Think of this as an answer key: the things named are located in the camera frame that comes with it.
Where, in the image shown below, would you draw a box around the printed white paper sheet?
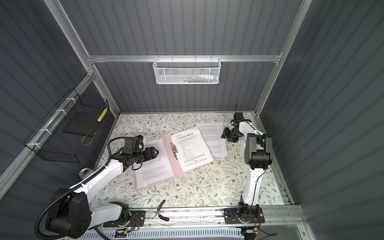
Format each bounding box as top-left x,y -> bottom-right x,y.
135,139 -> 174,189

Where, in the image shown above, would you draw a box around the pink file folder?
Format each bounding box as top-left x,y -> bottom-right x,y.
134,136 -> 216,190

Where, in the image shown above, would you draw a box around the white paper sheet underneath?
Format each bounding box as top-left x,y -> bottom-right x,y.
171,127 -> 214,173

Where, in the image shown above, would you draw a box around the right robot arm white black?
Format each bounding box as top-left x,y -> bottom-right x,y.
221,113 -> 273,224

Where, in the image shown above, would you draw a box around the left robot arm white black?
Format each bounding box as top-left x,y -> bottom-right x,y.
34,135 -> 160,240

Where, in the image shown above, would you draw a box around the metal folder clip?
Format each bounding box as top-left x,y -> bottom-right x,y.
171,143 -> 178,159

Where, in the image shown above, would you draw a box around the yellow marker in basket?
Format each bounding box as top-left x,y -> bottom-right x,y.
97,107 -> 108,122

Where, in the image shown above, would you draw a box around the silver drink can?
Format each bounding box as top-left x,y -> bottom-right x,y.
79,168 -> 92,180

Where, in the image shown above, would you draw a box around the black pad in basket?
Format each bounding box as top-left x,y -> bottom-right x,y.
63,113 -> 101,137

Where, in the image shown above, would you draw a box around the pens in white basket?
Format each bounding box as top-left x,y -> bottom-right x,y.
176,74 -> 219,84

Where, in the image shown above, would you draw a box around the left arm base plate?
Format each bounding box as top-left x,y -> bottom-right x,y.
103,211 -> 146,228

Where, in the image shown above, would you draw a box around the black handled pliers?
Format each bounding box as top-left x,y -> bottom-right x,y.
155,199 -> 171,222

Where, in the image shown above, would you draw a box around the black wire mesh basket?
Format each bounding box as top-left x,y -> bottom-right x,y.
24,91 -> 109,164

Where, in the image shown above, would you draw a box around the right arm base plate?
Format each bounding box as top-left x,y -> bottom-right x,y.
222,206 -> 265,224

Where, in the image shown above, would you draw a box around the white wire mesh basket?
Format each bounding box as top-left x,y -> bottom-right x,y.
153,59 -> 222,85

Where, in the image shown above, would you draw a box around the white ventilated cable duct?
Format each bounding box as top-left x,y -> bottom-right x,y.
76,227 -> 245,240

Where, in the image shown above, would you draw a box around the black corrugated cable hose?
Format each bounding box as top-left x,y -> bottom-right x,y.
33,136 -> 136,240

